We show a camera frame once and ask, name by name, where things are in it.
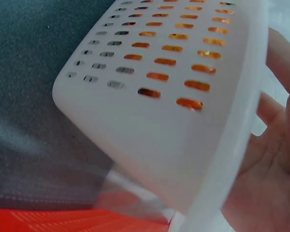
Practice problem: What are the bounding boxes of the person's right hand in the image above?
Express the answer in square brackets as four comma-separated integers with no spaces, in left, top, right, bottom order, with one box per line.
[221,27,290,232]

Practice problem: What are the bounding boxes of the orange plastic basket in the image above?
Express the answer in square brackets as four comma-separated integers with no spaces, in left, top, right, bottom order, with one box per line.
[0,207,171,232]

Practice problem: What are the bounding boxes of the white perforated plastic basket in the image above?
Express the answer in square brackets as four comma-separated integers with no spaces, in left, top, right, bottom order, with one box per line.
[52,0,269,232]

